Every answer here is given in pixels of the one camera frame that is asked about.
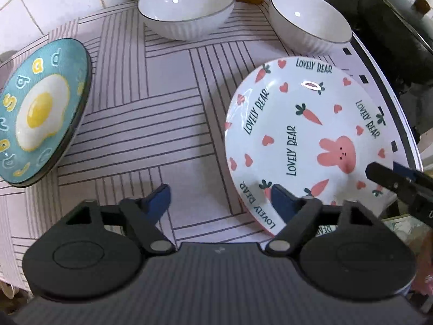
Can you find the white rabbit carrot plate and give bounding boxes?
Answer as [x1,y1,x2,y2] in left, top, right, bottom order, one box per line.
[224,56,396,238]

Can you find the white ribbed bowl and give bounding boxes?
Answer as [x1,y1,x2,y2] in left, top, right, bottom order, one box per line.
[270,0,353,55]
[137,0,237,41]

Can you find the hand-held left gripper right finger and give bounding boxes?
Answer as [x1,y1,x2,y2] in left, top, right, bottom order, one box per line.
[264,183,383,257]

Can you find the pink cloth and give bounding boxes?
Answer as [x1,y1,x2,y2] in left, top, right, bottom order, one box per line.
[415,237,433,300]

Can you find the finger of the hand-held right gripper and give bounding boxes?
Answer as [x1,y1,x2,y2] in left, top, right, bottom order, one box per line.
[393,162,433,192]
[366,162,433,211]

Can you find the striped table mat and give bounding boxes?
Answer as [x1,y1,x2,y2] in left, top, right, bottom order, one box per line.
[0,0,424,290]

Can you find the black pot with lid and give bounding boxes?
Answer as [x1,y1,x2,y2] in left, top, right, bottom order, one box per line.
[321,0,433,138]

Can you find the glass wok lid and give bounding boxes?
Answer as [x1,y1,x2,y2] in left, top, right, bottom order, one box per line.
[368,0,433,56]

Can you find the blue fried egg plate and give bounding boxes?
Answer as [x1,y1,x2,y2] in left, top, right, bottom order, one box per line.
[0,38,93,188]

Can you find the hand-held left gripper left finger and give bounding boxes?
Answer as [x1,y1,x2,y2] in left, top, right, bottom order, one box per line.
[66,183,177,255]

